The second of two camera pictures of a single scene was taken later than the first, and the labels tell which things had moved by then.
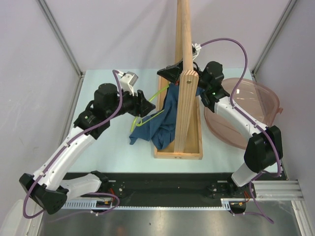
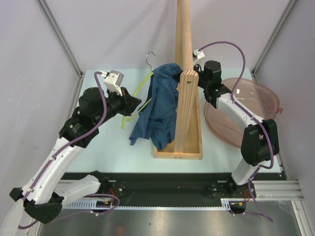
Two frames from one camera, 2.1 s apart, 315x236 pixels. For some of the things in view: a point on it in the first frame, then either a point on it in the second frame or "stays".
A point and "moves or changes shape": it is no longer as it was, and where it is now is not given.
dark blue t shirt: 160,128 moves or changes shape
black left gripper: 141,106 to 129,103
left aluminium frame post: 64,45 stays
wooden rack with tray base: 189,137 stays
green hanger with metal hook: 150,100 to 148,75
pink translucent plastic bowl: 256,99 stays
